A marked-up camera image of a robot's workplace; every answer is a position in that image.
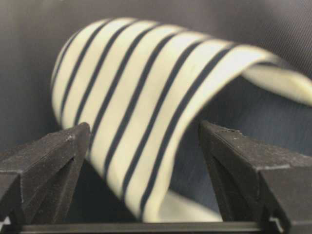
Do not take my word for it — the striped slipper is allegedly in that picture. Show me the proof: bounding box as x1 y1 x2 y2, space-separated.
51 18 312 222

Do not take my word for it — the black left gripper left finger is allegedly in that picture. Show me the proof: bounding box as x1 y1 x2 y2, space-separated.
0 123 91 225

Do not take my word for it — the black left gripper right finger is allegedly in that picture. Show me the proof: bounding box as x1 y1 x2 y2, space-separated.
198 121 312 234

